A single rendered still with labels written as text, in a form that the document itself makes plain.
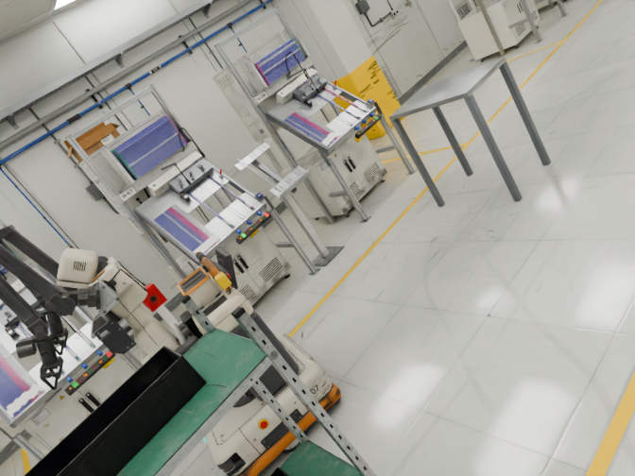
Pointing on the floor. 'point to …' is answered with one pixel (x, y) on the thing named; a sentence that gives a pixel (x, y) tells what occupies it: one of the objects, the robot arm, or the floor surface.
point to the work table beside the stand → (469, 82)
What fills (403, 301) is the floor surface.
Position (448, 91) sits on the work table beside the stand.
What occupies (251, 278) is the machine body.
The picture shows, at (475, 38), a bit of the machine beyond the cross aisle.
